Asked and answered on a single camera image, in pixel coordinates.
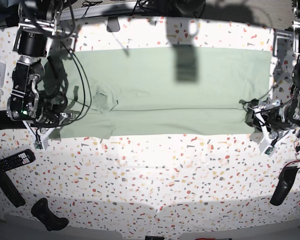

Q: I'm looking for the black curved handle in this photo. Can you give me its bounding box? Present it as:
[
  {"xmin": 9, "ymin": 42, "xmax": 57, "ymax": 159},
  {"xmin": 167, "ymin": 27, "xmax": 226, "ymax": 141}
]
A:
[
  {"xmin": 31, "ymin": 197, "xmax": 69, "ymax": 231},
  {"xmin": 270, "ymin": 166, "xmax": 299, "ymax": 206}
]

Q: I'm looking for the terrazzo patterned table cloth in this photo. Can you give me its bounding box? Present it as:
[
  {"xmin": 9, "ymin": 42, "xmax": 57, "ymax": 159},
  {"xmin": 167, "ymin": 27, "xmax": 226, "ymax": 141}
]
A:
[{"xmin": 0, "ymin": 16, "xmax": 300, "ymax": 239}]

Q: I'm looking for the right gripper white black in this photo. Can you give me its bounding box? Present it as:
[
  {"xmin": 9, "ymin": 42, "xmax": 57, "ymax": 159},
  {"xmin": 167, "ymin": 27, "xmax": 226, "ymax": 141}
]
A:
[{"xmin": 23, "ymin": 112, "xmax": 76, "ymax": 151}]

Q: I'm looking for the red handled screwdriver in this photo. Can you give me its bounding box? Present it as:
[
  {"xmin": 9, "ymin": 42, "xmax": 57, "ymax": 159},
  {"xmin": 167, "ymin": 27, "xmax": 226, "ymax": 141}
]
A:
[{"xmin": 195, "ymin": 237, "xmax": 232, "ymax": 240}]

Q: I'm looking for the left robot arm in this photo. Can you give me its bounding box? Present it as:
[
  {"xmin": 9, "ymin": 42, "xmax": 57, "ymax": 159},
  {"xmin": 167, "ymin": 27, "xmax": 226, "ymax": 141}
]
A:
[{"xmin": 242, "ymin": 0, "xmax": 300, "ymax": 156}]

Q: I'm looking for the grey camera mount base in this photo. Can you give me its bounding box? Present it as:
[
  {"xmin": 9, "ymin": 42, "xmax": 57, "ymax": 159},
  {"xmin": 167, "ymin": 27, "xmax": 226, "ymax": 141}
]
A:
[{"xmin": 106, "ymin": 16, "xmax": 121, "ymax": 33}]

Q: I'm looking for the green T-shirt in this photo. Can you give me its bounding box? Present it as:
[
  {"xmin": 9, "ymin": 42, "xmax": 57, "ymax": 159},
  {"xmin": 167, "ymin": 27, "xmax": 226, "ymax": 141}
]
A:
[{"xmin": 43, "ymin": 45, "xmax": 272, "ymax": 139}]

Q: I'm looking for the black cylinder tube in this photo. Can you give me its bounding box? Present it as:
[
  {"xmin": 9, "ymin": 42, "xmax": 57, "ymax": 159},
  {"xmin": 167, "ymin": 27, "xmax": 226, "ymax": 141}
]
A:
[{"xmin": 0, "ymin": 110, "xmax": 26, "ymax": 130}]

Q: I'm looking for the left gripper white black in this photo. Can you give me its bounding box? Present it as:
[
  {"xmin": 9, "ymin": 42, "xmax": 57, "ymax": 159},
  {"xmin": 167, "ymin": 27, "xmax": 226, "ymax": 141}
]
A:
[{"xmin": 244, "ymin": 99, "xmax": 297, "ymax": 157}]

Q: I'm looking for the black TV remote control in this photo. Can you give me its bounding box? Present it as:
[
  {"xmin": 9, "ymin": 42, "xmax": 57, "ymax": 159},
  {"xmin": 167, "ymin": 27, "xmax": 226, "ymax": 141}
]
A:
[{"xmin": 0, "ymin": 149, "xmax": 36, "ymax": 172}]

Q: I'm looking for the black curved handle right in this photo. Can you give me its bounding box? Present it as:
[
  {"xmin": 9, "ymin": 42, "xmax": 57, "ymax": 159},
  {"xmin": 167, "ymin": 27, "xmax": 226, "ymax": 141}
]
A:
[{"xmin": 270, "ymin": 166, "xmax": 299, "ymax": 206}]

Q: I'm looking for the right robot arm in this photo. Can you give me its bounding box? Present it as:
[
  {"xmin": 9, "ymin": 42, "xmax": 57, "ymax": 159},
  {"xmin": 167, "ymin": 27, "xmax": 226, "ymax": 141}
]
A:
[{"xmin": 6, "ymin": 0, "xmax": 76, "ymax": 150}]

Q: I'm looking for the black curved handle left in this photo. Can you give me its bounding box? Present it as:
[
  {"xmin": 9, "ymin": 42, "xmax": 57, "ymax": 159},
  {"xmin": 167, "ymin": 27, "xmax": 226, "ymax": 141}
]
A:
[{"xmin": 31, "ymin": 197, "xmax": 69, "ymax": 231}]

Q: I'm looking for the long black bar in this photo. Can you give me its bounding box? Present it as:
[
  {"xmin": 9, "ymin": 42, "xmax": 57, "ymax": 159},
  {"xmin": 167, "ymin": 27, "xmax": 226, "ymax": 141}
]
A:
[{"xmin": 0, "ymin": 169, "xmax": 26, "ymax": 208}]

